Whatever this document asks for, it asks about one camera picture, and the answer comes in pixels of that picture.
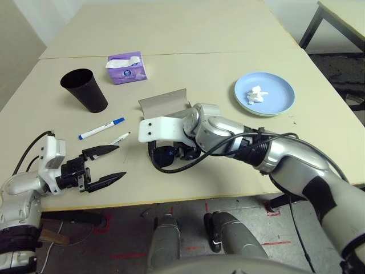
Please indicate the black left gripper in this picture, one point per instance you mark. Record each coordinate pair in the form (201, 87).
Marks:
(72, 175)

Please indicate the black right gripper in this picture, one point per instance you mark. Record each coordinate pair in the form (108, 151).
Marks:
(188, 152)

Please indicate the black sunglasses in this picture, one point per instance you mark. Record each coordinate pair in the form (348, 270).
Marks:
(162, 155)

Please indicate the white marker with black cap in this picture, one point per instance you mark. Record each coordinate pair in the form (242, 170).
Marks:
(119, 139)

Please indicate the grey glasses case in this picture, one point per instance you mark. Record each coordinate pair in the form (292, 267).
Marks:
(162, 102)

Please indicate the blue plastic plate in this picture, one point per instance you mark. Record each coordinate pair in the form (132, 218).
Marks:
(273, 88)

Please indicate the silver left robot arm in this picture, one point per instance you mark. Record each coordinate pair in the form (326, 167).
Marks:
(17, 205)

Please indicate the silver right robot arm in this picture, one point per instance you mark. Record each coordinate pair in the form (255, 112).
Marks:
(285, 162)

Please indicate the white marker with blue cap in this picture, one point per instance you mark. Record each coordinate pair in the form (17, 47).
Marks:
(99, 128)

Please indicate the black table foot bar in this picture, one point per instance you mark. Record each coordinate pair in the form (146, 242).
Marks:
(282, 201)
(74, 218)

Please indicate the black plastic cup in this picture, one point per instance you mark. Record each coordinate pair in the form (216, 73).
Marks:
(88, 94)

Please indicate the brown wooden block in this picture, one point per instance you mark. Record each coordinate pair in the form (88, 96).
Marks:
(55, 237)

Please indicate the green plastic plate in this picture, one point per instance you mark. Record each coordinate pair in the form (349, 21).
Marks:
(266, 115)

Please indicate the grey robot left leg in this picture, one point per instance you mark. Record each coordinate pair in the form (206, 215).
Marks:
(165, 242)

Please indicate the grey robot leg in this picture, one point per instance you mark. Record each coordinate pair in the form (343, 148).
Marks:
(236, 237)
(165, 242)

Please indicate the purple tissue box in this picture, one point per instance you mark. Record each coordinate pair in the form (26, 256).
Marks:
(128, 75)

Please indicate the grey robot right leg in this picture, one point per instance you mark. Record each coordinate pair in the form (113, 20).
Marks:
(236, 237)

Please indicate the white tissue sheet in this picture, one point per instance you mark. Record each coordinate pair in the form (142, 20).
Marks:
(117, 63)

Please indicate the grey robot torso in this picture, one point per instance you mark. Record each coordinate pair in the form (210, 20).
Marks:
(222, 266)

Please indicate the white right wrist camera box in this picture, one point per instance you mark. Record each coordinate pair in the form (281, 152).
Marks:
(162, 127)

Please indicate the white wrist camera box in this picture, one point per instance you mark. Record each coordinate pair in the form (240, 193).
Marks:
(51, 160)
(162, 127)

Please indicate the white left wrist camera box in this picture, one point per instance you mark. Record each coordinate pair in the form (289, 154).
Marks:
(51, 160)

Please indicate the beige side table black frame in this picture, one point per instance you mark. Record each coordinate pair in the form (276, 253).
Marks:
(350, 20)

